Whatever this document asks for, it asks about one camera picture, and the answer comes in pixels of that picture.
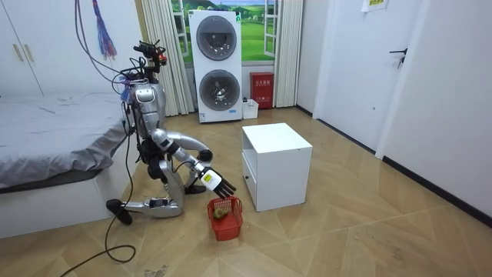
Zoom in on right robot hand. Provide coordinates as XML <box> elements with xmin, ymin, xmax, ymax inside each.
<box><xmin>198</xmin><ymin>166</ymin><xmax>238</xmax><ymax>200</ymax></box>

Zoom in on red plastic basket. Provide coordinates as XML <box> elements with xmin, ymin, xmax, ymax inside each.
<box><xmin>206</xmin><ymin>195</ymin><xmax>244</xmax><ymax>242</ymax></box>

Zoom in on robot legs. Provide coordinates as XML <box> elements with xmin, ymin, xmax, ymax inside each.
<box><xmin>105</xmin><ymin>130</ymin><xmax>214</xmax><ymax>226</ymax></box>

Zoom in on white bedside cabinet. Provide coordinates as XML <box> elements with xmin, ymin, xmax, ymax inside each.
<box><xmin>241</xmin><ymin>122</ymin><xmax>314</xmax><ymax>212</ymax></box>

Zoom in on small white bin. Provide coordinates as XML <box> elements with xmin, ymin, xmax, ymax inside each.
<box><xmin>241</xmin><ymin>98</ymin><xmax>260</xmax><ymax>120</ymax></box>

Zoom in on robot body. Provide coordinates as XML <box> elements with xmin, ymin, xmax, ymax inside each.
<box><xmin>119</xmin><ymin>39</ymin><xmax>169</xmax><ymax>180</ymax></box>

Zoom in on red fire equipment box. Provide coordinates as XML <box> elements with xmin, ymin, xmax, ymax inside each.
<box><xmin>249</xmin><ymin>72</ymin><xmax>275</xmax><ymax>110</ymax></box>

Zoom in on white washing machine tower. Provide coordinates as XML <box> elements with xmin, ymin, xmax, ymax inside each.
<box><xmin>188</xmin><ymin>9</ymin><xmax>244</xmax><ymax>124</ymax></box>

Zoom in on beige pleated curtain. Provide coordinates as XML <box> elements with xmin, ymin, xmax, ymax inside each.
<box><xmin>140</xmin><ymin>0</ymin><xmax>196</xmax><ymax>116</ymax></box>
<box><xmin>272</xmin><ymin>0</ymin><xmax>304</xmax><ymax>108</ymax></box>

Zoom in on grey bed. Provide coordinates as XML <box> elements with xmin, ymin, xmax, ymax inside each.
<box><xmin>0</xmin><ymin>92</ymin><xmax>139</xmax><ymax>239</ymax></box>

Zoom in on white door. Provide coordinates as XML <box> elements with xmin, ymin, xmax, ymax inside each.
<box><xmin>313</xmin><ymin>0</ymin><xmax>430</xmax><ymax>161</ymax></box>

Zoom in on white wardrobe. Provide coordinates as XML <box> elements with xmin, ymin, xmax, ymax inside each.
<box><xmin>0</xmin><ymin>0</ymin><xmax>143</xmax><ymax>97</ymax></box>

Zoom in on paper sign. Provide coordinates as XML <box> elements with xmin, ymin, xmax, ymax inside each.
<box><xmin>360</xmin><ymin>0</ymin><xmax>389</xmax><ymax>13</ymax></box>

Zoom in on black floor cable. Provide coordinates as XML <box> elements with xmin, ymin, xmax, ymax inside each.
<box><xmin>59</xmin><ymin>111</ymin><xmax>138</xmax><ymax>277</ymax></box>

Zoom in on landscape window wall poster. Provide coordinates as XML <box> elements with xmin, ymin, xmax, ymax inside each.
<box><xmin>171</xmin><ymin>0</ymin><xmax>280</xmax><ymax>68</ymax></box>

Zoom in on cable bundle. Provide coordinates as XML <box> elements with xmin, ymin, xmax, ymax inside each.
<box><xmin>74</xmin><ymin>0</ymin><xmax>134</xmax><ymax>85</ymax></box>

